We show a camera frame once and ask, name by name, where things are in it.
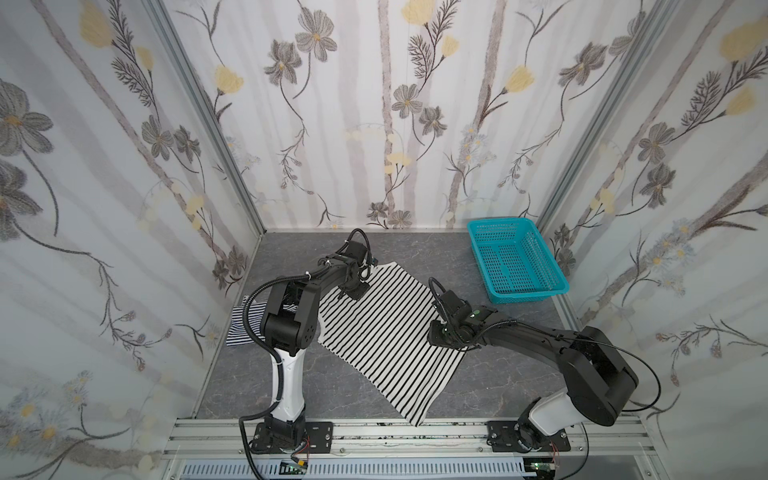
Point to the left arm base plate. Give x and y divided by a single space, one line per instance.
286 437

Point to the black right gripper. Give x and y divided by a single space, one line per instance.
447 318

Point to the blue white striped tank top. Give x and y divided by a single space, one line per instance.
237 333

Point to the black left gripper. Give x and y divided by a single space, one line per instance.
361 279

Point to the aluminium corner post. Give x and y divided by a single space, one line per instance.
639 51
194 90

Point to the green circuit board left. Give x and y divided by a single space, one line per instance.
293 467

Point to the teal plastic basket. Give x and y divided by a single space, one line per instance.
514 261

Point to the white slotted cable duct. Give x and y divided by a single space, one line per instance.
404 468

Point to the black white striped tank top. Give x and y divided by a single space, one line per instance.
384 336

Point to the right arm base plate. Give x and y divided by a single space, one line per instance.
510 436

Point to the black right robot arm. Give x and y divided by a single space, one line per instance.
598 380

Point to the green circuit board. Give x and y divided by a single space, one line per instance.
541 469
293 467

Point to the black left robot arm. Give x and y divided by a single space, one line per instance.
282 317

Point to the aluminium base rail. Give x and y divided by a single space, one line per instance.
390 438

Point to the green circuit board right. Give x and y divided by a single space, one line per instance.
541 469

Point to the aluminium corner post right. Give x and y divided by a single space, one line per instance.
639 51

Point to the aluminium corner post left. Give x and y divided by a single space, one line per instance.
194 90

